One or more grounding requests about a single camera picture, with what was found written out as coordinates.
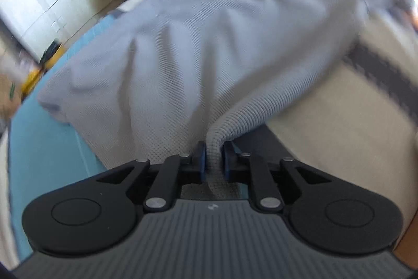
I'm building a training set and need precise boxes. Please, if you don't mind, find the grey knit shirt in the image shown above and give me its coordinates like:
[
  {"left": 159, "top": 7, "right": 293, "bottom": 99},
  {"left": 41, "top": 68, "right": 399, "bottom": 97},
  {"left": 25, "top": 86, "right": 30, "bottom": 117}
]
[{"left": 37, "top": 0, "right": 409, "bottom": 201}]

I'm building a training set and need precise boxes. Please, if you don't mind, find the yellow plastic bag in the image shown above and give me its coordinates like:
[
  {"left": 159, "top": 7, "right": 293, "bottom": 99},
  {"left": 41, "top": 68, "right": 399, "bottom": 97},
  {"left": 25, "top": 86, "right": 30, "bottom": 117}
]
[{"left": 20, "top": 67, "right": 44, "bottom": 94}]

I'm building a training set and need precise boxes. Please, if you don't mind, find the yellow bin with black liner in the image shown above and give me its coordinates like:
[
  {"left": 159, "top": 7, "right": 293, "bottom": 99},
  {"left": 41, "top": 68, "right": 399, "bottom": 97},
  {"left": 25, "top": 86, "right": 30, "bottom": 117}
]
[{"left": 40, "top": 39, "right": 67, "bottom": 68}]

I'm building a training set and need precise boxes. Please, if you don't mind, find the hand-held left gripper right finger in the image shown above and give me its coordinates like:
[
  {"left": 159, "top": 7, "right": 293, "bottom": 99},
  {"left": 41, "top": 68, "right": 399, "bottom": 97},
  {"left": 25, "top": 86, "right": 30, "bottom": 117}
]
[{"left": 222, "top": 140, "right": 332, "bottom": 214}]

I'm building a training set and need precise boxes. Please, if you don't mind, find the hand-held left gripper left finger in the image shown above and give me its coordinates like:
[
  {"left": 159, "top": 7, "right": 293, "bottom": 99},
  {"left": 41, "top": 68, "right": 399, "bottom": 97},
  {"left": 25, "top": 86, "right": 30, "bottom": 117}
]
[{"left": 96, "top": 140, "right": 208, "bottom": 213}]

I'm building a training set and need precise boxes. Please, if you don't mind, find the brown paper bag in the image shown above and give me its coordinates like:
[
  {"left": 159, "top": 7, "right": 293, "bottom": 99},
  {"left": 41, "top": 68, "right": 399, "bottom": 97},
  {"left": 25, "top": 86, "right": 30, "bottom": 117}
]
[{"left": 0, "top": 75, "right": 23, "bottom": 118}]

